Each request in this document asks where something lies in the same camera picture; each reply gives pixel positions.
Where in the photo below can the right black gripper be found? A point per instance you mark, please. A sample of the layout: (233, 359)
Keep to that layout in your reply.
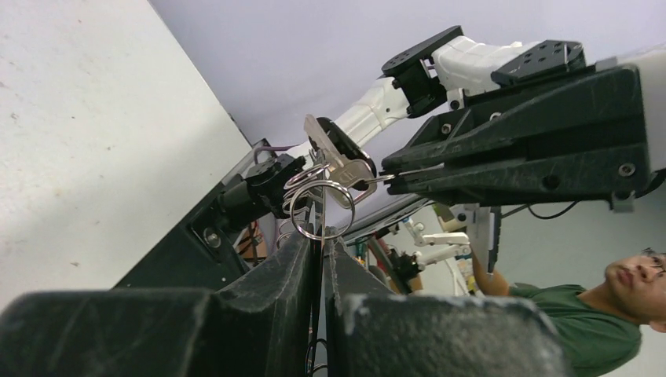
(580, 138)

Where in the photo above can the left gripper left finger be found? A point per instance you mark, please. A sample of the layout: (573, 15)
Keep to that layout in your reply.
(265, 315)

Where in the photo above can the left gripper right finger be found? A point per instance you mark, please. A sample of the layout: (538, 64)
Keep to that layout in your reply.
(364, 319)

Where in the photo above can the metal keyring disc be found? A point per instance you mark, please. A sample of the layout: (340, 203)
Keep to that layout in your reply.
(305, 204)

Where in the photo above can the key with black tag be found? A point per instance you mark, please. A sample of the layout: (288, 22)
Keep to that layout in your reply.
(348, 165)

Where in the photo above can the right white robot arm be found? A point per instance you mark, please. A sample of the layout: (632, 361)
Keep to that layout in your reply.
(448, 73)

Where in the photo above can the person in green shirt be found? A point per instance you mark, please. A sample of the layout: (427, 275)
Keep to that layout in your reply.
(598, 328)

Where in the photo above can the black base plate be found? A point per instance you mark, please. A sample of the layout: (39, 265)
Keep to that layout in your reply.
(199, 251)

